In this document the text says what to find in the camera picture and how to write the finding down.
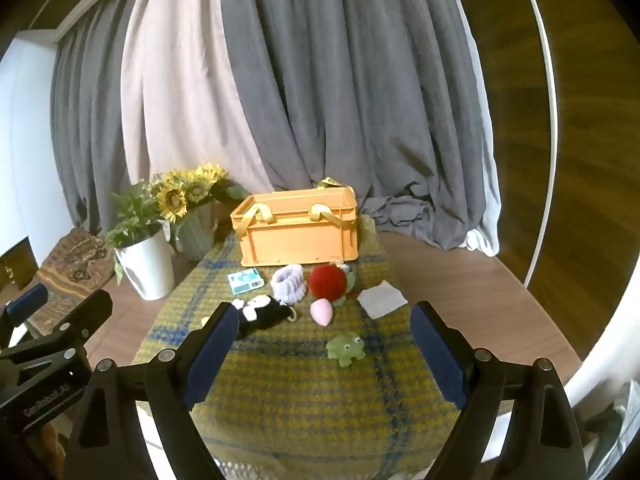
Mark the sunflower bouquet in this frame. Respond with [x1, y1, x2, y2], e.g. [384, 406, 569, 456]
[150, 161, 252, 241]

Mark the orange basket with yellow handles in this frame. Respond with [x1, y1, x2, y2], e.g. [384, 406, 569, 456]
[230, 177, 362, 268]

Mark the green frog toy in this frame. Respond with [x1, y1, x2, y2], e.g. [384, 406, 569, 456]
[326, 333, 366, 367]

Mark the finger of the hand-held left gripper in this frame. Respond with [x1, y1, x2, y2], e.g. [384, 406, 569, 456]
[0, 284, 49, 346]
[10, 289, 113, 368]

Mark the beige curtain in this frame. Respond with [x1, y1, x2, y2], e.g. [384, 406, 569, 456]
[120, 0, 281, 198]

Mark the pink makeup sponge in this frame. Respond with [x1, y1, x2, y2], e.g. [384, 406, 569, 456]
[310, 298, 333, 326]

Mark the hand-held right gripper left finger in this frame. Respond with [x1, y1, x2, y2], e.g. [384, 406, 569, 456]
[64, 301, 241, 480]

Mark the blue and white tissue pack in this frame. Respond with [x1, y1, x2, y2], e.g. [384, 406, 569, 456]
[227, 268, 265, 296]

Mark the yellow and blue plaid blanket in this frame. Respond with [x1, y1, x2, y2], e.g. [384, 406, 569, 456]
[131, 215, 463, 480]

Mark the red fluffy plush toy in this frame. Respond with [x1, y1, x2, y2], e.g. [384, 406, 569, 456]
[307, 265, 358, 308]

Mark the green leafy plant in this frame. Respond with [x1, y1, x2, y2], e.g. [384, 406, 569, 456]
[105, 180, 168, 286]

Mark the grey curtain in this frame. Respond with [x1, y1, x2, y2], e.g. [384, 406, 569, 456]
[50, 22, 151, 236]
[220, 0, 501, 261]

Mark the white square cloth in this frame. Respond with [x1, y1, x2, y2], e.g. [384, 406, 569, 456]
[356, 281, 408, 319]

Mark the white ribbed plant pot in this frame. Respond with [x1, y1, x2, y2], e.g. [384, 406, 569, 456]
[114, 229, 176, 302]

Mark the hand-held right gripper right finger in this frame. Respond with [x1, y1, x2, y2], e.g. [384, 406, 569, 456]
[410, 301, 587, 480]

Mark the grey-green ribbed flower pot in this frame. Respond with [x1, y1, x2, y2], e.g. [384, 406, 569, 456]
[177, 200, 221, 262]

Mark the white curved rail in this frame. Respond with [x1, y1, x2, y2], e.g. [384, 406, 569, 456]
[515, 0, 559, 288]

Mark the white sheer curtain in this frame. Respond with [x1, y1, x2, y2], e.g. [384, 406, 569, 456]
[462, 25, 502, 259]

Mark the black and white plush toy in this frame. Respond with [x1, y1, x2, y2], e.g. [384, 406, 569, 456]
[231, 295, 297, 338]

